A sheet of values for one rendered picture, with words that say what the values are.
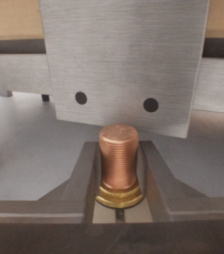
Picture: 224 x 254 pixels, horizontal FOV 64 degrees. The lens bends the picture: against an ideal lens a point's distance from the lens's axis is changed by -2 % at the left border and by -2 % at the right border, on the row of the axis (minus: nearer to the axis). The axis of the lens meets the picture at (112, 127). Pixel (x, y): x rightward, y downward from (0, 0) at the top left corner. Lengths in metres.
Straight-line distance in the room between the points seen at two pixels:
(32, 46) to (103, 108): 0.19
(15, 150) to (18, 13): 0.23
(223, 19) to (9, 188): 0.33
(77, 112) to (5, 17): 0.21
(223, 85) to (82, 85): 0.13
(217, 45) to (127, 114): 0.13
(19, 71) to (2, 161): 0.17
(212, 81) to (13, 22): 0.27
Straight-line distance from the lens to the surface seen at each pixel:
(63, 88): 0.17
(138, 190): 0.16
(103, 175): 0.16
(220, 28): 0.24
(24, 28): 0.32
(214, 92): 0.20
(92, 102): 0.16
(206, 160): 0.35
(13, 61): 0.28
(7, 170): 0.34
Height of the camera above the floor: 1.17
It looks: 27 degrees up
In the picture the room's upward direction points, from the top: 179 degrees clockwise
